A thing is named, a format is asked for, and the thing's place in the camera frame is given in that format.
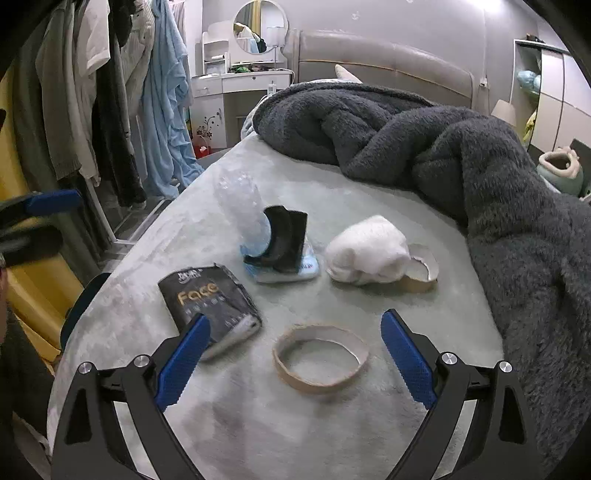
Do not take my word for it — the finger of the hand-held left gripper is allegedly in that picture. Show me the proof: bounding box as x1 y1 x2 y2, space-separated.
0 222 64 269
0 188 83 229

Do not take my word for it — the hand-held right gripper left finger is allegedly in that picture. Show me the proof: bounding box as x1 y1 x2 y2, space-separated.
50 313 212 480

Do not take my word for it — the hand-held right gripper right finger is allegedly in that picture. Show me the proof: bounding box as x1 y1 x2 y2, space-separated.
380 308 543 480

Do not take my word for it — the cardboard tape ring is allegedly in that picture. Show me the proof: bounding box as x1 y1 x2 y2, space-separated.
272 323 370 394
399 243 439 294

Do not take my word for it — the blue white tissue packet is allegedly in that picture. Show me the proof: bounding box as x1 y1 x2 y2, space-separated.
240 240 320 283

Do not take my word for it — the yellow panel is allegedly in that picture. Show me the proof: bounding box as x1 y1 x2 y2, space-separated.
0 69 75 352

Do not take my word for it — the white clothes rack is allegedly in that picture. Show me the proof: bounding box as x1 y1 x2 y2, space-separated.
85 182 164 247

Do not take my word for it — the black glossy packet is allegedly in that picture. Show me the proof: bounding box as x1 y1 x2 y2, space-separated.
158 263 263 361

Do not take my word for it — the black hanging garment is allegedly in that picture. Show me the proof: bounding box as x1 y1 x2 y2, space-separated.
91 41 148 208

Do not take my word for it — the olive grey jacket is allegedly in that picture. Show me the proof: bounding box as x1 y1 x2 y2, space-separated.
14 0 101 186

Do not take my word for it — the white crumpled cloth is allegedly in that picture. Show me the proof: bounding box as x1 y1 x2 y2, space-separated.
324 215 411 284

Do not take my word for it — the light blue robe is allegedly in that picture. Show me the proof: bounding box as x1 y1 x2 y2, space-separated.
141 0 195 199

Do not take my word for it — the cream knit sweater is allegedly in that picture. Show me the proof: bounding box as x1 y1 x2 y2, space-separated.
115 0 158 118

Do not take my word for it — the clear plastic bottle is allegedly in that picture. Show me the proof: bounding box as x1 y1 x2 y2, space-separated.
215 172 273 259

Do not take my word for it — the white t-shirt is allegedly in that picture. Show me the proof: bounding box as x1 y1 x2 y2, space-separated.
74 0 112 75

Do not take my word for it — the dark grey fluffy blanket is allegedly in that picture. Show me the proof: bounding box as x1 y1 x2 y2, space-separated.
253 82 591 467

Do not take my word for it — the white dressing table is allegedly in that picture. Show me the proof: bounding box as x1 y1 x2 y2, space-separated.
191 68 296 154

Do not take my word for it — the white desktop shelf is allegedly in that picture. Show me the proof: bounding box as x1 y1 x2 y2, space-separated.
202 25 232 77

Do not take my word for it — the bedside lamp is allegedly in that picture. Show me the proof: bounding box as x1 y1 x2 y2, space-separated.
490 99 518 129

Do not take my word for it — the dark grey panel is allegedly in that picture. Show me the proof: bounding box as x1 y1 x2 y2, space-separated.
570 138 591 199

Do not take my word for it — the round mirror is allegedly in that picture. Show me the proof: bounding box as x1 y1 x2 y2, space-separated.
233 0 289 55

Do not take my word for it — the beige pillow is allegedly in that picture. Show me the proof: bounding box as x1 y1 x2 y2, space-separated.
334 65 364 85

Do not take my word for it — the beige padded headboard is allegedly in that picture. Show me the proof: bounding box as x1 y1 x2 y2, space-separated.
284 28 476 112

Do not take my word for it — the light blue plush toy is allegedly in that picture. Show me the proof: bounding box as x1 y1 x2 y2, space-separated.
517 69 542 97

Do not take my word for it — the grey wardrobe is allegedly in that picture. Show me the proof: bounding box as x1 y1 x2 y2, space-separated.
510 39 591 155

